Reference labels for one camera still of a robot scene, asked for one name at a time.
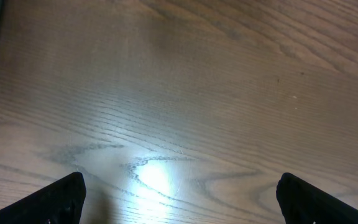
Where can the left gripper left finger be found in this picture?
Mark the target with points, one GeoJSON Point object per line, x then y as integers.
{"type": "Point", "coordinates": [60, 202]}

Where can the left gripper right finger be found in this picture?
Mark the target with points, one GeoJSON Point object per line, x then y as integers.
{"type": "Point", "coordinates": [303, 203]}

